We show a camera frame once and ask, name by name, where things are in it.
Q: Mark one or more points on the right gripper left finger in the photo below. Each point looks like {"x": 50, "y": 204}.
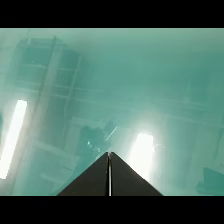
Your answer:
{"x": 93, "y": 181}

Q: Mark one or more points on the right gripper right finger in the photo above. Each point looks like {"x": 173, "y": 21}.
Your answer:
{"x": 128, "y": 181}

